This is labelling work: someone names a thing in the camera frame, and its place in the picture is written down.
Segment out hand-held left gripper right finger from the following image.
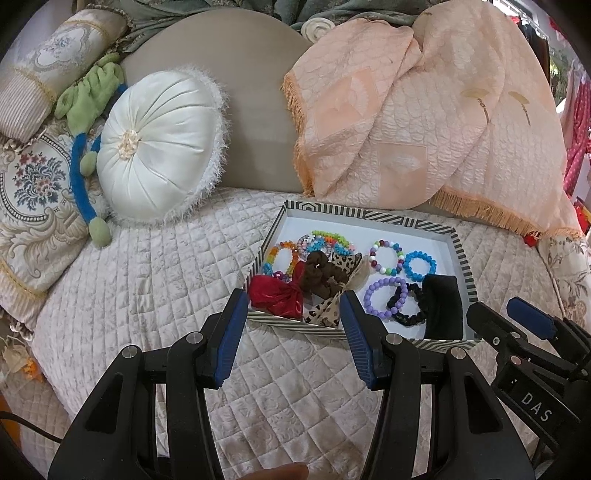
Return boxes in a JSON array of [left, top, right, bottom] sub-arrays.
[[339, 291, 536, 480]]

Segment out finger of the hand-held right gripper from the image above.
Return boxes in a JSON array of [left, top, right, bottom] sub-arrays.
[[466, 302, 579, 385], [505, 296, 591, 366]]

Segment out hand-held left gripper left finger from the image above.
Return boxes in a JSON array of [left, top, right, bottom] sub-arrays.
[[48, 288, 250, 480]]

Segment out leopard print bow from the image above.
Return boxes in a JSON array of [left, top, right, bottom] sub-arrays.
[[302, 249, 365, 328]]

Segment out black bead bracelet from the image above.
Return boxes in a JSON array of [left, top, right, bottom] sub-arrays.
[[387, 282, 428, 326]]

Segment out brown scrunchie with dotted bow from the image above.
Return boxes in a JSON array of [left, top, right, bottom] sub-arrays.
[[302, 250, 374, 296]]

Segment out white multicolour bead bracelet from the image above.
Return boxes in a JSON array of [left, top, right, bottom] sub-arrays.
[[369, 239, 406, 278]]

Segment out green rainbow bead bracelet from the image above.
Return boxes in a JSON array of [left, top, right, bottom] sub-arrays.
[[311, 230, 352, 254]]

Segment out striped shallow box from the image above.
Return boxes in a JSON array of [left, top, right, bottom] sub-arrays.
[[247, 199, 481, 349]]

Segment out person's left hand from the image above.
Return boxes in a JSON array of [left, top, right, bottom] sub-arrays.
[[240, 463, 309, 480]]

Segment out red shiny bow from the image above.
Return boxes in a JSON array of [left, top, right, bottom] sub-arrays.
[[249, 263, 305, 319]]

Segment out black velvet pad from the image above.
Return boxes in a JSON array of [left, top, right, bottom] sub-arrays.
[[422, 274, 464, 340]]

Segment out floral beige pillow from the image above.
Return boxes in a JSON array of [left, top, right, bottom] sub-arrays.
[[538, 233, 591, 324]]

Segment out quilted beige bedspread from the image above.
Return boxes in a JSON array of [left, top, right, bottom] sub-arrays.
[[0, 187, 568, 480]]

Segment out pink hanging clothes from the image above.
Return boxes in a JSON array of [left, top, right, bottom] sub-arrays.
[[561, 60, 591, 195]]

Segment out round white pillow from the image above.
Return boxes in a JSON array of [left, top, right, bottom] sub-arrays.
[[95, 67, 230, 227]]

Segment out floral embroidered cushion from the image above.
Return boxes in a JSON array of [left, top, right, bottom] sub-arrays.
[[0, 117, 112, 324]]

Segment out peach fringed blanket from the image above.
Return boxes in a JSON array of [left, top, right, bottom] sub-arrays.
[[281, 7, 585, 238]]

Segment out green and blue plush toy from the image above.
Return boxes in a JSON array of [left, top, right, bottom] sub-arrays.
[[54, 52, 127, 250]]

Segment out white round ornament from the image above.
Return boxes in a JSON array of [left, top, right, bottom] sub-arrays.
[[301, 18, 334, 42]]

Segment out embroidered bolster pillow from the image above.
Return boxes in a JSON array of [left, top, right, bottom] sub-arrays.
[[0, 9, 127, 141]]

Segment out green patterned drape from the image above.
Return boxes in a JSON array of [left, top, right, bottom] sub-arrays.
[[74, 0, 444, 51]]

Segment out thick black cable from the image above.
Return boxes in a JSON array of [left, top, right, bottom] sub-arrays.
[[0, 413, 63, 441]]

